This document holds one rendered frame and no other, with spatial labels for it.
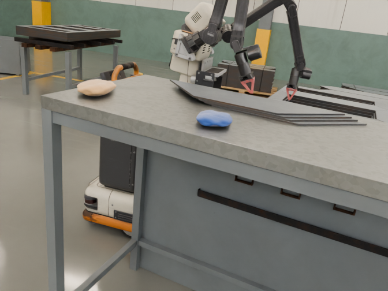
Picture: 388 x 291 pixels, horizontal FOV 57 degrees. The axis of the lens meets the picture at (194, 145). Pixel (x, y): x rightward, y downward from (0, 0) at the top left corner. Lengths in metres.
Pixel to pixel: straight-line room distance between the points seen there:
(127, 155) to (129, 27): 8.10
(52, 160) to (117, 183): 0.99
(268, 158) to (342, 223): 0.77
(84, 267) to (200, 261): 0.64
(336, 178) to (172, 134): 0.41
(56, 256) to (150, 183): 0.60
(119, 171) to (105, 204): 0.22
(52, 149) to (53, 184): 0.12
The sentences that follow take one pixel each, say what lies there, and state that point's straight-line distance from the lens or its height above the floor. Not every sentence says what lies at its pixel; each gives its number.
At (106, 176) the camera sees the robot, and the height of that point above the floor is 0.37.
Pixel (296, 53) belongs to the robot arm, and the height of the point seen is 1.16.
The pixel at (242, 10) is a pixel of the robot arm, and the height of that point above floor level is 1.37.
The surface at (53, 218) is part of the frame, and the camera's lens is 1.34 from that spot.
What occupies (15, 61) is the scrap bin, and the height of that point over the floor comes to 0.24.
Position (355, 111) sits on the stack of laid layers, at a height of 0.84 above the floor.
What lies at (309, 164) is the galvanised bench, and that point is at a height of 1.05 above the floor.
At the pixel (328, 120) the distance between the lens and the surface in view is 1.24.
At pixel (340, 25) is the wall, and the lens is 9.10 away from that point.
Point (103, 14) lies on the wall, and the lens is 10.35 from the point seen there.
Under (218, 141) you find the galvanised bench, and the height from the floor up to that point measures 1.05.
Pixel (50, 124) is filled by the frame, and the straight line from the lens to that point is 1.20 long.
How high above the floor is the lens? 1.34
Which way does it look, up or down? 21 degrees down
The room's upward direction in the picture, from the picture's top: 7 degrees clockwise
